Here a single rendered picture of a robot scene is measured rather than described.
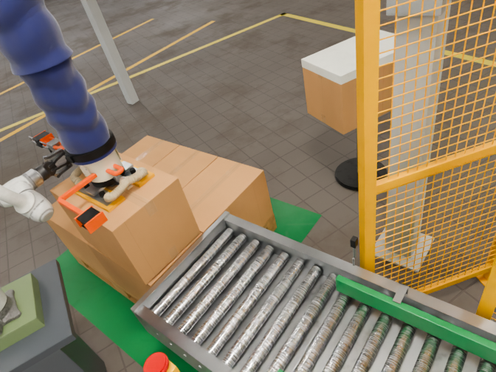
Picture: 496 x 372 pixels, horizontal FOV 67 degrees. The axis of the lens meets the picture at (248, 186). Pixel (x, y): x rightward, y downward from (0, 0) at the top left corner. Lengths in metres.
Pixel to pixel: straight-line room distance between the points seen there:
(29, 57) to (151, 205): 0.76
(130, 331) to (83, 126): 1.38
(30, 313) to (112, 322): 0.93
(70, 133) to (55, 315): 0.77
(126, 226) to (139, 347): 0.97
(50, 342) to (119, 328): 0.91
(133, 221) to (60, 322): 0.50
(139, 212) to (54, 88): 0.61
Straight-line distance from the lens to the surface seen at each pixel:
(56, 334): 1.80
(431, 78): 1.77
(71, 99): 1.69
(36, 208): 1.91
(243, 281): 1.82
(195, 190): 2.40
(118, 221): 1.75
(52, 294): 1.95
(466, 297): 2.45
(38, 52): 1.63
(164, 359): 1.15
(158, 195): 1.79
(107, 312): 2.76
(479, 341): 1.58
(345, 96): 2.35
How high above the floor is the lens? 1.99
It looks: 39 degrees down
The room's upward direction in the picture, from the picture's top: 15 degrees counter-clockwise
